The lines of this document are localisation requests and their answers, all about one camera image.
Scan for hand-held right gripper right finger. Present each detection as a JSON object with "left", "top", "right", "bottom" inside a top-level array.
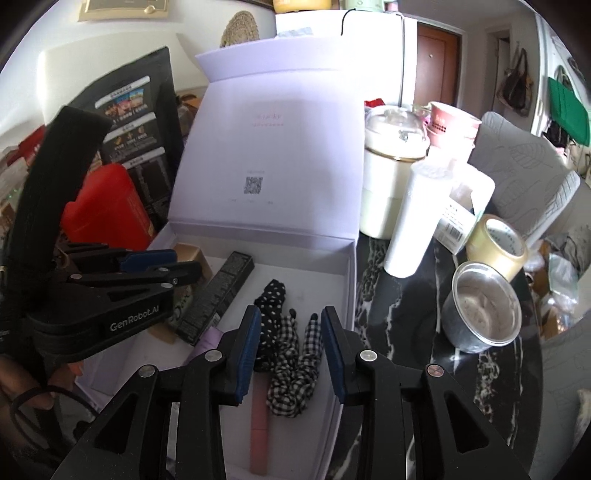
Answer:
[{"left": 321, "top": 305, "right": 532, "bottom": 480}]

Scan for lavender gift box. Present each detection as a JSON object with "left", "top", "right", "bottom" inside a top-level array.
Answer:
[{"left": 74, "top": 34, "right": 365, "bottom": 480}]

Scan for white carton with barcode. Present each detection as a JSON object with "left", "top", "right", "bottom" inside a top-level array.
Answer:
[{"left": 431, "top": 164, "right": 496, "bottom": 256}]

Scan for grey leaf-pattern chair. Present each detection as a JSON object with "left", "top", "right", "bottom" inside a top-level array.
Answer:
[{"left": 538, "top": 318, "right": 591, "bottom": 462}]

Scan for pink paper cups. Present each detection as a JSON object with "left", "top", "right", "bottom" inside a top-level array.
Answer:
[{"left": 425, "top": 102, "right": 482, "bottom": 158}]

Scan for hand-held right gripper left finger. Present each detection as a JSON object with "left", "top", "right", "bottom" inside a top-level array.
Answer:
[{"left": 53, "top": 305, "right": 262, "bottom": 480}]

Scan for brown door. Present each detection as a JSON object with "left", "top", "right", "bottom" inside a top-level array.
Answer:
[{"left": 416, "top": 22, "right": 462, "bottom": 109}]

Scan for black printed bag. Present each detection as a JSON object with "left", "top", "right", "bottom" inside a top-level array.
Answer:
[{"left": 78, "top": 46, "right": 185, "bottom": 222}]

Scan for red hard case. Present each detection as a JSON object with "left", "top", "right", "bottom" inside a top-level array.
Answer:
[{"left": 60, "top": 164, "right": 155, "bottom": 252}]

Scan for gold box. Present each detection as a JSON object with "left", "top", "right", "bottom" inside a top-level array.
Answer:
[{"left": 173, "top": 243, "right": 208, "bottom": 273}]

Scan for white fridge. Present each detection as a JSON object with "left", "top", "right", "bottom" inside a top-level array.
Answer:
[{"left": 274, "top": 9, "right": 419, "bottom": 112}]

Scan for black rectangular box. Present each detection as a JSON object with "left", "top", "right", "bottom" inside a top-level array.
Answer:
[{"left": 177, "top": 251, "right": 256, "bottom": 347}]

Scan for green bag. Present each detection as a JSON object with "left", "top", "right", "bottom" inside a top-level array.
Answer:
[{"left": 547, "top": 78, "right": 591, "bottom": 146}]

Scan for clear plastic bag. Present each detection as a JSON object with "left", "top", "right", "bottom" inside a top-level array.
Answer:
[{"left": 538, "top": 254, "right": 583, "bottom": 324}]

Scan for brown handbag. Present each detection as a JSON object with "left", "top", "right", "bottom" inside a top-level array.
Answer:
[{"left": 496, "top": 48, "right": 534, "bottom": 116}]

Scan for purple box with script print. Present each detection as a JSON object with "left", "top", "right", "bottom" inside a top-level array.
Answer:
[{"left": 191, "top": 327, "right": 223, "bottom": 366}]

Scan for clear tape roll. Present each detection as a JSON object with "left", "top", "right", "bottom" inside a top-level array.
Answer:
[{"left": 465, "top": 213, "right": 528, "bottom": 282}]

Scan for cream cooker with glass lid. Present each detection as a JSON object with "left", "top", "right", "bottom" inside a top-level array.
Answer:
[{"left": 359, "top": 105, "right": 430, "bottom": 240}]

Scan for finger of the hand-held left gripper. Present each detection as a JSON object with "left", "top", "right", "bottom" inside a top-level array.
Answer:
[
  {"left": 60, "top": 244, "right": 178, "bottom": 274},
  {"left": 69, "top": 261, "right": 202, "bottom": 290}
]

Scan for black cable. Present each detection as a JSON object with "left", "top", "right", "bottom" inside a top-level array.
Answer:
[{"left": 339, "top": 8, "right": 402, "bottom": 35}]

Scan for black cord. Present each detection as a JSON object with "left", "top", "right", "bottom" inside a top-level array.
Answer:
[{"left": 9, "top": 387, "right": 100, "bottom": 425}]

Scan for metal bowl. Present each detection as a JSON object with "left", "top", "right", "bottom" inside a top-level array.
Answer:
[{"left": 441, "top": 261, "right": 522, "bottom": 354}]

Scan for white bottle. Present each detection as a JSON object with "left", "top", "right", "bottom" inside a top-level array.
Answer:
[{"left": 383, "top": 159, "right": 455, "bottom": 278}]

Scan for grey patterned cushion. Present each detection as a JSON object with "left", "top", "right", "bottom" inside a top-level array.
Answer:
[{"left": 468, "top": 111, "right": 581, "bottom": 247}]

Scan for round woven mat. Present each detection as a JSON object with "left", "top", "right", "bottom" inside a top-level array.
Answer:
[{"left": 219, "top": 10, "right": 259, "bottom": 49}]

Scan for black polka dot scrunchie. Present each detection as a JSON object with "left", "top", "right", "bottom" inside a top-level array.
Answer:
[{"left": 254, "top": 278, "right": 288, "bottom": 374}]

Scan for person's left hand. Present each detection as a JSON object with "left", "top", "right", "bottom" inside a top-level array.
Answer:
[{"left": 0, "top": 355, "right": 86, "bottom": 467}]

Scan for black white gingham scrunchie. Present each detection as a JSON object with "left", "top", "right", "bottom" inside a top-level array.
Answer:
[{"left": 265, "top": 311, "right": 322, "bottom": 418}]

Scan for grey crumpled cloth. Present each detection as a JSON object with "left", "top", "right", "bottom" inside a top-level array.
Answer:
[{"left": 561, "top": 233, "right": 591, "bottom": 278}]

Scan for leopard print hair clip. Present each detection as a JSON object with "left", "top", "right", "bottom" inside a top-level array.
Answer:
[{"left": 168, "top": 281, "right": 197, "bottom": 330}]

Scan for pink ribbed stick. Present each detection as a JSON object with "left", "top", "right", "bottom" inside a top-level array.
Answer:
[{"left": 249, "top": 369, "right": 273, "bottom": 474}]

